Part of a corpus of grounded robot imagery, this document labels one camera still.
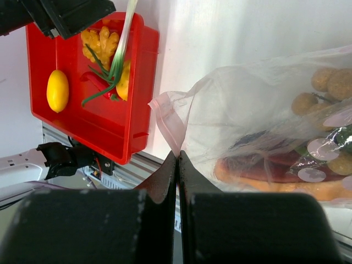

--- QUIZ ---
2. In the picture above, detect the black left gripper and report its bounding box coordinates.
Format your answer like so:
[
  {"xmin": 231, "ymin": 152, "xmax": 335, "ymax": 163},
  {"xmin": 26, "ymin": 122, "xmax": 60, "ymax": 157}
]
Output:
[{"xmin": 0, "ymin": 0, "xmax": 116, "ymax": 40}]

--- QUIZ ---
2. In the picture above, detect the green scallion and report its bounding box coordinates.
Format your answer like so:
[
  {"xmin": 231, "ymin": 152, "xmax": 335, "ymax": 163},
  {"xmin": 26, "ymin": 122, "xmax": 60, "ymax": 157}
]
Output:
[{"xmin": 81, "ymin": 0, "xmax": 138, "ymax": 107}]

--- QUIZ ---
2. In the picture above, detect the brown longan bunch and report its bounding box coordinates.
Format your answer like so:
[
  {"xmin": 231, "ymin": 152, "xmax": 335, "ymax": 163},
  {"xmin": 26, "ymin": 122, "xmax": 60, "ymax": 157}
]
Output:
[{"xmin": 291, "ymin": 68, "xmax": 351, "ymax": 176}]

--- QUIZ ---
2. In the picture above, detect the clear zip top bag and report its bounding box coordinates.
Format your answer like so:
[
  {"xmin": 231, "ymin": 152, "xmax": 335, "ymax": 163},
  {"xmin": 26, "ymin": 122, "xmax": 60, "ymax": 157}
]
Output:
[{"xmin": 150, "ymin": 46, "xmax": 351, "ymax": 207}]

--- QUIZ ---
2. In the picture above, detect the yellow ginger root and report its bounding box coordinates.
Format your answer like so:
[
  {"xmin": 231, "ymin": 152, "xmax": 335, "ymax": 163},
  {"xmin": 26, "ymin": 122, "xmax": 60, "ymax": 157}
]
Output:
[{"xmin": 80, "ymin": 26, "xmax": 119, "ymax": 70}]

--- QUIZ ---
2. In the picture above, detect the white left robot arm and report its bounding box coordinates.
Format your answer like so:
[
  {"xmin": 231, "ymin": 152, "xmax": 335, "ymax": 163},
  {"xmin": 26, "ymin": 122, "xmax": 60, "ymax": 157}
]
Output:
[{"xmin": 1, "ymin": 1, "xmax": 116, "ymax": 189}]

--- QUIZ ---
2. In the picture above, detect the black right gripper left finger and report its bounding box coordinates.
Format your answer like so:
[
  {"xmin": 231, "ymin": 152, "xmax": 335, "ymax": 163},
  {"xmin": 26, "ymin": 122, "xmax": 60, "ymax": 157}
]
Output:
[{"xmin": 1, "ymin": 153, "xmax": 176, "ymax": 263}]

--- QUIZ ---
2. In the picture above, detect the red chili pepper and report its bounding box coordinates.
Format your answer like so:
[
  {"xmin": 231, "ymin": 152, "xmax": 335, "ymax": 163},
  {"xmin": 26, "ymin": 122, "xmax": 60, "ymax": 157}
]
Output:
[{"xmin": 80, "ymin": 71, "xmax": 120, "ymax": 101}]

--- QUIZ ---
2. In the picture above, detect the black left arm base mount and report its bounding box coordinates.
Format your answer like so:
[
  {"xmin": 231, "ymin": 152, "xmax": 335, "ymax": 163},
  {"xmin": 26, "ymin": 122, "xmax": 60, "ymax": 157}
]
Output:
[{"xmin": 59, "ymin": 136, "xmax": 114, "ymax": 179}]

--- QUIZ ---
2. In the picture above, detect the yellow mango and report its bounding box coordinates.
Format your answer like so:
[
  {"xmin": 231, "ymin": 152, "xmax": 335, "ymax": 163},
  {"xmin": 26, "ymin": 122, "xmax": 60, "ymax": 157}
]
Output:
[{"xmin": 46, "ymin": 70, "xmax": 69, "ymax": 113}]

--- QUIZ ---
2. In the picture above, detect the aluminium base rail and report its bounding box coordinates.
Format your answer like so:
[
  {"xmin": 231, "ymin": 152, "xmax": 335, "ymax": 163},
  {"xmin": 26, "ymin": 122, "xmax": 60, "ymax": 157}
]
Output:
[{"xmin": 41, "ymin": 122, "xmax": 171, "ymax": 193}]

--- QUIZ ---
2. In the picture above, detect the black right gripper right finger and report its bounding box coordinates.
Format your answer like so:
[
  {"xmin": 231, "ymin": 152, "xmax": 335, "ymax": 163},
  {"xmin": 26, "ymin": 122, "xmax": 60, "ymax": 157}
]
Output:
[{"xmin": 178, "ymin": 152, "xmax": 343, "ymax": 263}]

